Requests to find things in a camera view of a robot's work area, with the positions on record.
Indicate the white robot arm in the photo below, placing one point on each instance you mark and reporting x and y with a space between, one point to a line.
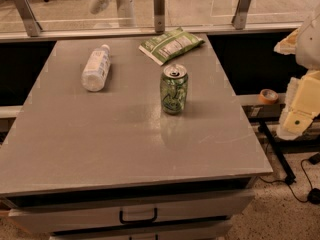
304 43

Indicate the clear plastic water bottle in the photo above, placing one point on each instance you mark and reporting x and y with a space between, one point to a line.
95 72

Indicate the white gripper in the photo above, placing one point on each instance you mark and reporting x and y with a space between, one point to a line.
310 45

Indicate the grey drawer cabinet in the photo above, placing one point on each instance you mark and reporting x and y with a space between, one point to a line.
73 159

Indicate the black drawer handle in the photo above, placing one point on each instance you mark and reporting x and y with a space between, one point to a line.
138 216

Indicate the roll of tan tape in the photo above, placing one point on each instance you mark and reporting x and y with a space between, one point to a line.
268 96

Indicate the black metal table leg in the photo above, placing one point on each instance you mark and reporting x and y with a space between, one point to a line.
290 176

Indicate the middle metal railing bracket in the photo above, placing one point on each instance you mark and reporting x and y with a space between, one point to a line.
159 15

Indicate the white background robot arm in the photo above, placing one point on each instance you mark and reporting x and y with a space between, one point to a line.
124 10

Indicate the green chip bag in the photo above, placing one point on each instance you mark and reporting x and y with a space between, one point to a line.
169 45

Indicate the right metal railing bracket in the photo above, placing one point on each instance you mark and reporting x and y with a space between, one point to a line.
240 17

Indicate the metal railing bracket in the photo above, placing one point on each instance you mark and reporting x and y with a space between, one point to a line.
240 17
31 25
159 15

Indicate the left metal railing bracket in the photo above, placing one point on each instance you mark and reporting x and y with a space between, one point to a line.
31 25

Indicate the green soda can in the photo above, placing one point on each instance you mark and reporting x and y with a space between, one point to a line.
173 88

